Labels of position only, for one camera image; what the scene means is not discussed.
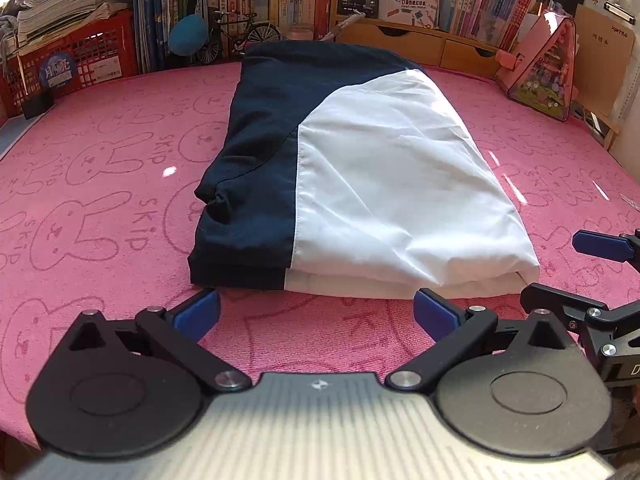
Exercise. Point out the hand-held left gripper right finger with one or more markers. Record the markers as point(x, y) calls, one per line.
point(435, 310)

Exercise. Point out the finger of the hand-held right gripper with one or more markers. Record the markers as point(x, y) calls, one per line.
point(560, 300)
point(600, 245)

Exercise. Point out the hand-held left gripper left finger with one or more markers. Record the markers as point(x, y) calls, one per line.
point(197, 312)

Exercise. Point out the navy and white jacket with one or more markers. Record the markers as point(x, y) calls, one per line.
point(390, 185)

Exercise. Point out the pink triangular toy house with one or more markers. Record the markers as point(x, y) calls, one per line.
point(545, 70)

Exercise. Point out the small black block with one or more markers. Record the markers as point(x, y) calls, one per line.
point(39, 108)

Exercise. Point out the wooden drawer organizer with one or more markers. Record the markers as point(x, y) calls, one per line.
point(415, 47)

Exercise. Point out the row of small pastel books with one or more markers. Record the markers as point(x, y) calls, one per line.
point(480, 5)

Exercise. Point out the blue egg-shaped plush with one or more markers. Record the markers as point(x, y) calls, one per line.
point(187, 35)

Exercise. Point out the black model bicycle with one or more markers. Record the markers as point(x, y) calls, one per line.
point(260, 35)

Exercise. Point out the red plastic crate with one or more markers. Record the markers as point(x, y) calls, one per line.
point(100, 45)

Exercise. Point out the clear pink jar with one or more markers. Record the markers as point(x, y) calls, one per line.
point(301, 32)

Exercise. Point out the white illustrated box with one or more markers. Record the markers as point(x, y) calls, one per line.
point(407, 2)

